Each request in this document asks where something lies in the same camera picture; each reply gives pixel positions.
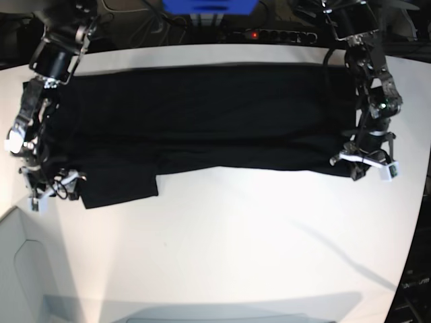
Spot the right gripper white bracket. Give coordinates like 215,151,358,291
18,166,87,202

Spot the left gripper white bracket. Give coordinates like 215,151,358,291
329,132,397,181

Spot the black T-shirt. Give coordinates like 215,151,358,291
44,65,356,209

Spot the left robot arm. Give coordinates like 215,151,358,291
319,1,403,182

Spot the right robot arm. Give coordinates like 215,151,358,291
1,1,100,212

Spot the black power strip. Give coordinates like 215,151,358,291
230,29,318,45

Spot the blue plastic box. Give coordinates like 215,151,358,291
162,0,259,15

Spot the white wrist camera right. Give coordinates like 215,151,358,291
28,196,48,214

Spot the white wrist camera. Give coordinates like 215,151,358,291
28,196,48,214
379,161,399,182

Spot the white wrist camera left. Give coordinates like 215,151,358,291
379,161,399,182

